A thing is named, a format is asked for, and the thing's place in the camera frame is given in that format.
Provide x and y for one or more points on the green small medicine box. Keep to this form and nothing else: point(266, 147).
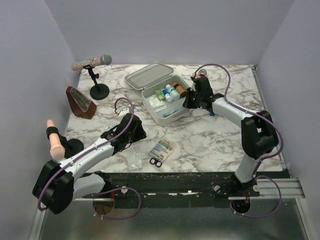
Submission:
point(160, 95)

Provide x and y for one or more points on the white gauze pad packet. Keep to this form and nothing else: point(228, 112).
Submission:
point(156, 104)

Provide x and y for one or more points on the black scissors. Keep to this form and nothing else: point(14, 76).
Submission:
point(155, 162)

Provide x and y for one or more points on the brown metronome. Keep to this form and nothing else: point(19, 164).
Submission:
point(80, 105)

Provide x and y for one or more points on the blue white bandage roll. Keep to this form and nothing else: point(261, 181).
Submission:
point(167, 96)

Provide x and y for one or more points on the white disinfectant bottle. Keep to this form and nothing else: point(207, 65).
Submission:
point(172, 92)

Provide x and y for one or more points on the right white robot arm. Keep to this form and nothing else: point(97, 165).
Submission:
point(258, 136)

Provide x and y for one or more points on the blue cotton swab bag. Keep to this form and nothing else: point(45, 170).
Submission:
point(165, 115)

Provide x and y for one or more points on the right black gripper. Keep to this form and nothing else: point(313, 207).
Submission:
point(187, 103)

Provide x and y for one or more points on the black mounting base rail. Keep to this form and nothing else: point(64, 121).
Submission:
point(177, 189)

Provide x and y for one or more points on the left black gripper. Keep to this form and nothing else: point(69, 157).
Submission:
point(140, 133)

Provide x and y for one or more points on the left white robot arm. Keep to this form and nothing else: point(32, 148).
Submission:
point(60, 183)

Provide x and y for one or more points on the brown medicine bottle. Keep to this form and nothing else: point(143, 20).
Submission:
point(181, 91)

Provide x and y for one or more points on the black round stand base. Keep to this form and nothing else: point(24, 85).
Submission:
point(72, 147)

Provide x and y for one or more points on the black microphone stand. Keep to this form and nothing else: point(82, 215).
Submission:
point(99, 91)

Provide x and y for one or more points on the grey medicine kit box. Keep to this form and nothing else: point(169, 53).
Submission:
point(153, 77)

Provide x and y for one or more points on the clear plastic zip bag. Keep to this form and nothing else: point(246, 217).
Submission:
point(134, 161)

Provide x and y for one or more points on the band-aid box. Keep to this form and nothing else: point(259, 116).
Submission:
point(161, 150)

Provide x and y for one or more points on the pink toy microphone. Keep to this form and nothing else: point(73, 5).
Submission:
point(57, 151)

